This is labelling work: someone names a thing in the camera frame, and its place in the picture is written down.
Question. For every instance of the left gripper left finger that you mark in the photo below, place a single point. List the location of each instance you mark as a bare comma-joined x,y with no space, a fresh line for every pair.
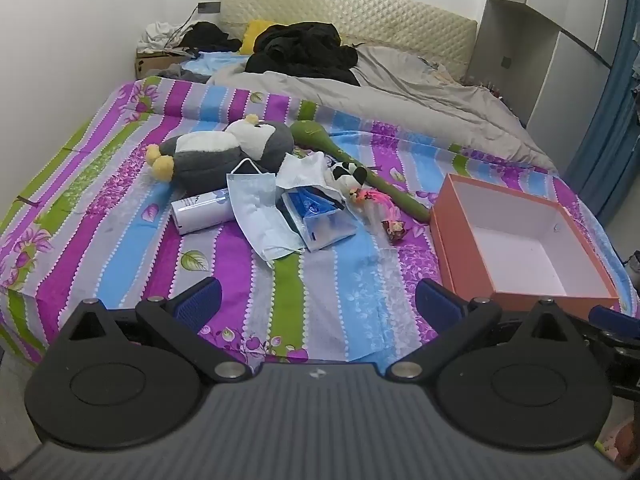
174,325

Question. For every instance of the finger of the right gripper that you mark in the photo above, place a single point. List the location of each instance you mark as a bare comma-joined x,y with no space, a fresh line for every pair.
615,322

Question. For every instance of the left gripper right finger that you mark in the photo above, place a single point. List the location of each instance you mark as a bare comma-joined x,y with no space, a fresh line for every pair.
459,325

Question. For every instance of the light blue face mask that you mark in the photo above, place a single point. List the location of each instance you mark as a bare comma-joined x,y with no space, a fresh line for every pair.
253,197

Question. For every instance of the pink toy bird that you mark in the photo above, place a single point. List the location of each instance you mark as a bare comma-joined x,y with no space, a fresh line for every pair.
363,197

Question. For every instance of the blue tissue pack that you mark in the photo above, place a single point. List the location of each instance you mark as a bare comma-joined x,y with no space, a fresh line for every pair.
319,219

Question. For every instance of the small panda plush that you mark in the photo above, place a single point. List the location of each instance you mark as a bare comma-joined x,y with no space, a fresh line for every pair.
346,177

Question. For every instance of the white paper towel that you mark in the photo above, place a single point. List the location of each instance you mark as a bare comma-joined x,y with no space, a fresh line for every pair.
298,172

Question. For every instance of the brown candy wrapper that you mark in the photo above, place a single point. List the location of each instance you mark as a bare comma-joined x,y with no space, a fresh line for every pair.
395,230

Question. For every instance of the orange cardboard box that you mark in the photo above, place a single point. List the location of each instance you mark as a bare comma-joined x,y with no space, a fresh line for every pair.
514,248

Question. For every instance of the white spray bottle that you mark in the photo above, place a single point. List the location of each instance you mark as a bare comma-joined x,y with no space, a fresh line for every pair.
201,212

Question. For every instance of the grey white penguin plush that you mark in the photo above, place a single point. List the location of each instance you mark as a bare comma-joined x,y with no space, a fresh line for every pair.
199,162

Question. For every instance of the striped floral bed sheet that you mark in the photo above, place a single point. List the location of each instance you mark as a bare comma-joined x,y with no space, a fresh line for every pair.
96,224

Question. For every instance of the blue curtain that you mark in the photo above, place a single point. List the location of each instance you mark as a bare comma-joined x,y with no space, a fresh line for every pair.
607,162

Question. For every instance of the green massage stick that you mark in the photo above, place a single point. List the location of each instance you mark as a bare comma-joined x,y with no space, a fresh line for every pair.
311,135

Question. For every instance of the grey duvet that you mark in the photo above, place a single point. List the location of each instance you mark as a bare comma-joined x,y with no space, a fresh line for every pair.
403,90

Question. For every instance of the brown nightstand box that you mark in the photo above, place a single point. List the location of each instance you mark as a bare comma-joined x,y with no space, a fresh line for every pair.
144,62

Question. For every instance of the white clothes on nightstand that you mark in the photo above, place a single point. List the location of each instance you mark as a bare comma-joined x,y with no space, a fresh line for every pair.
159,36

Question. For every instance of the grey wardrobe cabinet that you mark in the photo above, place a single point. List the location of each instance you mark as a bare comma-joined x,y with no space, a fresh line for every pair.
550,61

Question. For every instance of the black clothes pile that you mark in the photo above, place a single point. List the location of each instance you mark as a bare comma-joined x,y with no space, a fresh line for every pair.
306,49

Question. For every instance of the yellow pillow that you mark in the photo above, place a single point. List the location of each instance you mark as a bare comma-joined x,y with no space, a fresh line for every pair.
253,29

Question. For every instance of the cream quilted headboard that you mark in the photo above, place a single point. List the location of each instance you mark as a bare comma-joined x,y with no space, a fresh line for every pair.
409,25

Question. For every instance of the black clothes by wall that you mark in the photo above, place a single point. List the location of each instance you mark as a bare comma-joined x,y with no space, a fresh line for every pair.
208,37

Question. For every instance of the wall socket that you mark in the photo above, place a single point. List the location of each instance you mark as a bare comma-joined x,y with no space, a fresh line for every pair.
208,7

